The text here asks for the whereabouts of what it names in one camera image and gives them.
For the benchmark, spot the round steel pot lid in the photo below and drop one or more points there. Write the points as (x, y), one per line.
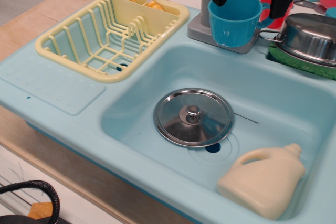
(193, 117)

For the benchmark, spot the grey toy faucet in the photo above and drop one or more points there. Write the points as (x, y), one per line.
(199, 29)

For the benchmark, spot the cream detergent bottle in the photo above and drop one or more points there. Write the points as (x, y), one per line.
(264, 180)

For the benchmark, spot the steel pot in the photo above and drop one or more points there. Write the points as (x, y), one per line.
(307, 37)

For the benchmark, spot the blue plastic cup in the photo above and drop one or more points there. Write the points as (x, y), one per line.
(234, 24)

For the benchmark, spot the orange tape piece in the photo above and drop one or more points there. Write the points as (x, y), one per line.
(42, 210)

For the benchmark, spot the light blue toy sink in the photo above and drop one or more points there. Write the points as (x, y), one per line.
(111, 124)

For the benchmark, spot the yellow dish rack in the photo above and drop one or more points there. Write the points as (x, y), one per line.
(107, 40)

